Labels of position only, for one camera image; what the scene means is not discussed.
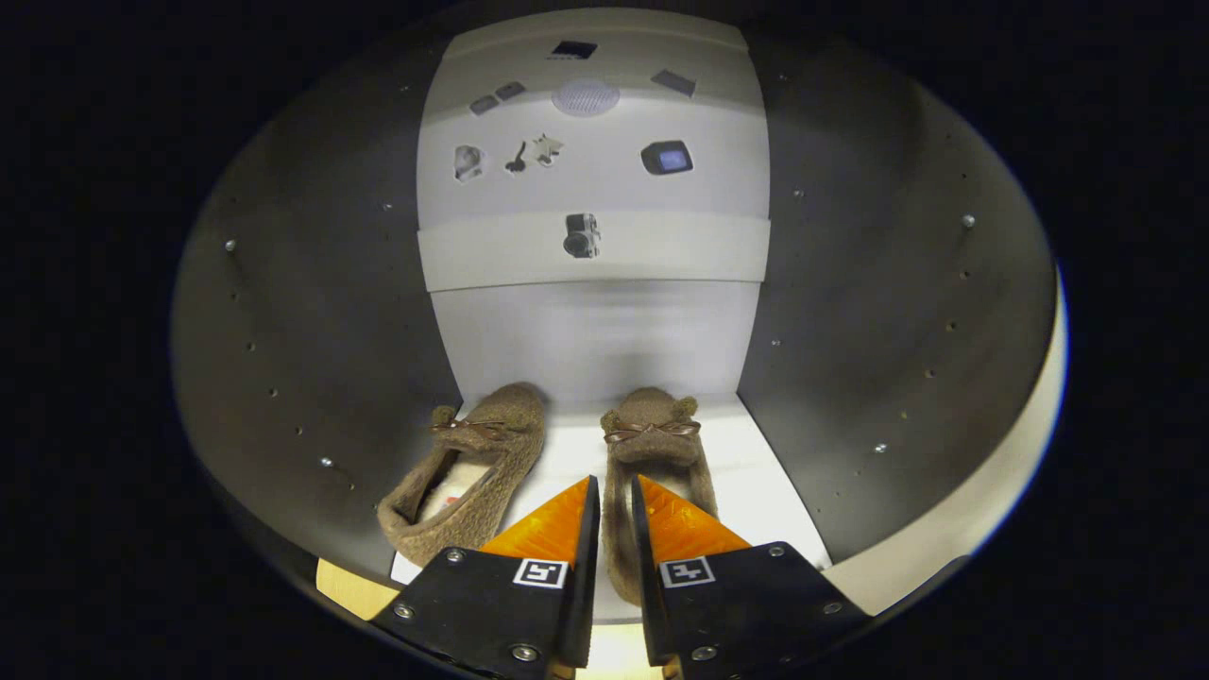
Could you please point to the dark grey shoe cabinet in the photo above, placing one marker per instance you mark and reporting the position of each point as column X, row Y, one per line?
column 331, row 312

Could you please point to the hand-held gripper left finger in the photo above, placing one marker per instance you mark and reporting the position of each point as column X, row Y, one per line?
column 491, row 604

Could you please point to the brown fuzzy shoe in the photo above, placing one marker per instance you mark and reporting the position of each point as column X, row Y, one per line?
column 652, row 411
column 505, row 416

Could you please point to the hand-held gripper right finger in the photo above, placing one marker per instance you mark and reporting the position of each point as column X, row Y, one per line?
column 746, row 604

